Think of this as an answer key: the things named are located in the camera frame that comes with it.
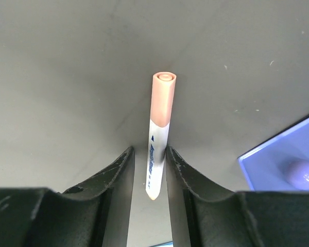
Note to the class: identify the white marker pink cap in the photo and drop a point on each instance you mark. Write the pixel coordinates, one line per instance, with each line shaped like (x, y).
(162, 95)

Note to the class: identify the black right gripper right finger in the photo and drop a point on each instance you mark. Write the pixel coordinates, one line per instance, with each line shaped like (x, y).
(203, 213)

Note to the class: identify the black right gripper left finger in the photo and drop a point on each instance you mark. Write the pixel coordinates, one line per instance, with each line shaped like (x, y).
(95, 212)

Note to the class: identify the purple plastic drawer bin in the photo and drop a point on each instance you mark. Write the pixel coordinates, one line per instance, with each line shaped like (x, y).
(280, 163)

